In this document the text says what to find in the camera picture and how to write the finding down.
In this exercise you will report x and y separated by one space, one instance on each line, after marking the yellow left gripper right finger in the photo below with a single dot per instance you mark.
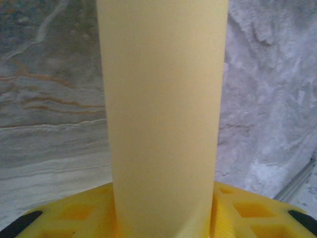
247 218

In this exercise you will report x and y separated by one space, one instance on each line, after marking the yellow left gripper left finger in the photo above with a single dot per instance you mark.
62 218

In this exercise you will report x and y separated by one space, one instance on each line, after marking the yellow square paper sheet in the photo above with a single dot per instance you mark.
161 99

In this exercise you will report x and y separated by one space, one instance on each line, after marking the aluminium table side rail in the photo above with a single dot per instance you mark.
297 181

